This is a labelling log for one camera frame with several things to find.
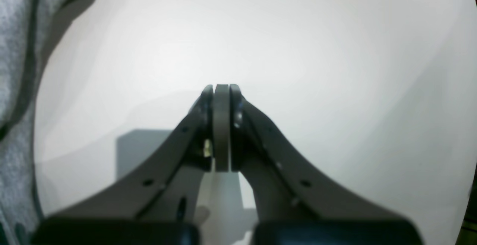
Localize grey T-shirt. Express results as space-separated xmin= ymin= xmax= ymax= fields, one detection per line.
xmin=0 ymin=0 xmax=77 ymax=245

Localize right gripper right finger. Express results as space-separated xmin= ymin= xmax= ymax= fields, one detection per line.
xmin=214 ymin=84 xmax=423 ymax=245

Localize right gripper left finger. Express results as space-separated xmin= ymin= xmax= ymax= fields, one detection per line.
xmin=31 ymin=85 xmax=214 ymax=245

